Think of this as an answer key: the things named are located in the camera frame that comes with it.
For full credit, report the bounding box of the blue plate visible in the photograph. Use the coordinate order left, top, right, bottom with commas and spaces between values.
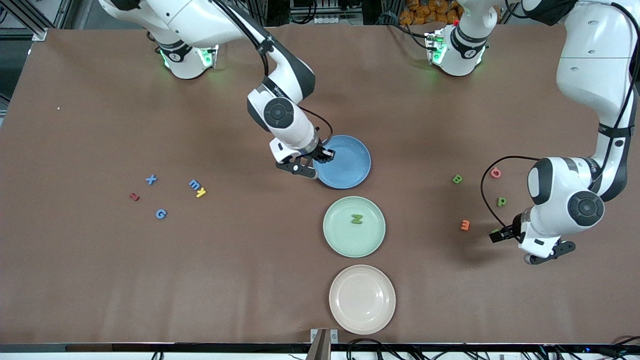
314, 135, 372, 190

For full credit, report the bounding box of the green plate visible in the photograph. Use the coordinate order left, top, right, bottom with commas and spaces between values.
323, 196, 387, 259

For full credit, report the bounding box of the brown table cover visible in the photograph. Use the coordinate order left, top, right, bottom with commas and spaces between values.
0, 22, 640, 346

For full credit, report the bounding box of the pink beige plate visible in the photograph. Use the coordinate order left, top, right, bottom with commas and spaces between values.
329, 264, 397, 335

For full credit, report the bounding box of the bag of orange objects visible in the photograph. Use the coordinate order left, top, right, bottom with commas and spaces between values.
399, 0, 462, 26

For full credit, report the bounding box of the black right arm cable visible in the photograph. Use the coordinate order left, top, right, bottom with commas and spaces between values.
212, 0, 334, 148

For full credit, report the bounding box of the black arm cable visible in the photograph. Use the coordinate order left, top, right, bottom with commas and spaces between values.
481, 0, 640, 231
212, 0, 334, 148

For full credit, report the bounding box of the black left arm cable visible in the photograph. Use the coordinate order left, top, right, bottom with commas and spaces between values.
481, 0, 640, 231

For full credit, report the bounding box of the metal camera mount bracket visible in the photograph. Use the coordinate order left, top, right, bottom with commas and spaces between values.
310, 328, 339, 360

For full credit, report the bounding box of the aluminium frame profile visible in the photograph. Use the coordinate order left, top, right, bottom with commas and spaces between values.
0, 0, 66, 42

